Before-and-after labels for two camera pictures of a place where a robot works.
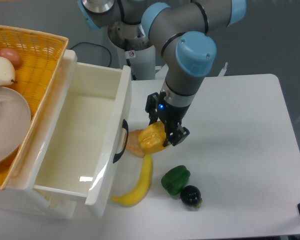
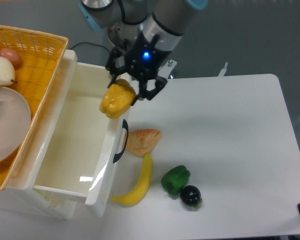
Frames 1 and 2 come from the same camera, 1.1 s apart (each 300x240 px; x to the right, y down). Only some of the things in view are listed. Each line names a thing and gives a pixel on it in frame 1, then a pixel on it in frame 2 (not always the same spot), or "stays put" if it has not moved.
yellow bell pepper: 152,137 -> 117,98
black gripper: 172,115 -> 142,60
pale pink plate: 10,121 stays put
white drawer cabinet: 19,187 stays put
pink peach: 12,55 stays put
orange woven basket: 42,54 stays put
